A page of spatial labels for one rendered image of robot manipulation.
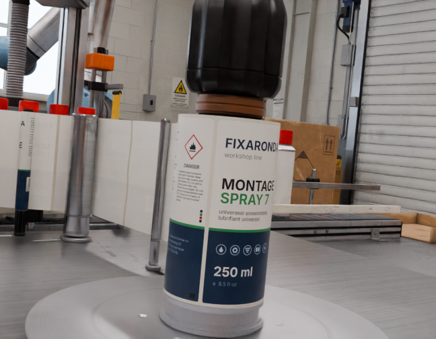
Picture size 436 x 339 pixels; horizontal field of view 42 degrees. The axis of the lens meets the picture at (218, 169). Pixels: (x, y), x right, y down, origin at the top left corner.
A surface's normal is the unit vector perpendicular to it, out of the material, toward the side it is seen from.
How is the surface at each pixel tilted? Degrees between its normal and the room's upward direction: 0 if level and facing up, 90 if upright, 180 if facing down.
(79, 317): 0
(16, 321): 0
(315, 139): 90
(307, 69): 90
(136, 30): 90
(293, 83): 90
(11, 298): 0
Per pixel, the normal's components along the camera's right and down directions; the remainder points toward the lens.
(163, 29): 0.63, 0.10
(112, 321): 0.09, -0.99
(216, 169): -0.20, 0.04
